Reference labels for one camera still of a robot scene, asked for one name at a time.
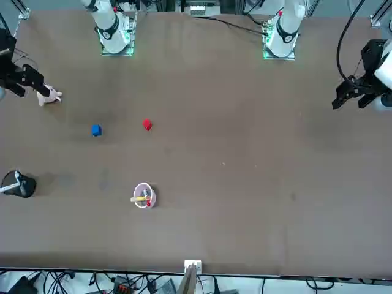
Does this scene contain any black power adapter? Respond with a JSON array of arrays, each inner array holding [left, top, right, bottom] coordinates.
[[6, 275, 38, 294]]

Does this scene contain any aluminium camera post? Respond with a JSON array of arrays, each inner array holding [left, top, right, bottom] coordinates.
[[178, 263, 198, 294]]

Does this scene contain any white post foot bracket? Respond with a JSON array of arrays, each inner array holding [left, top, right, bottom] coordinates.
[[184, 259, 203, 274]]

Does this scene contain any black cable on table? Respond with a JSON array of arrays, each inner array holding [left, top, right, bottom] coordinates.
[[192, 14, 266, 34]]

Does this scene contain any pink plush toy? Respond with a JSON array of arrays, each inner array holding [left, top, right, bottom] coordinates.
[[36, 85, 64, 107]]

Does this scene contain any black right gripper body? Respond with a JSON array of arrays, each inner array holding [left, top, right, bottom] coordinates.
[[0, 29, 25, 85]]

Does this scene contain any black mesh pen cup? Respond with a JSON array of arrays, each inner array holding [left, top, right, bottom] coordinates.
[[1, 170, 37, 198]]

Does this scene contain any black orange power device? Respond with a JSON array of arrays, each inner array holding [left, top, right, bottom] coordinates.
[[113, 276, 136, 294]]

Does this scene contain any pink translucent plastic cup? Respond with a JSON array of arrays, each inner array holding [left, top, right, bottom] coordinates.
[[132, 182, 159, 210]]

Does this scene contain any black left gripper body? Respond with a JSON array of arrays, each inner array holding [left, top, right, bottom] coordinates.
[[360, 39, 389, 81]]

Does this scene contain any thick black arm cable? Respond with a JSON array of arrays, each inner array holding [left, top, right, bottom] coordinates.
[[336, 0, 368, 82]]

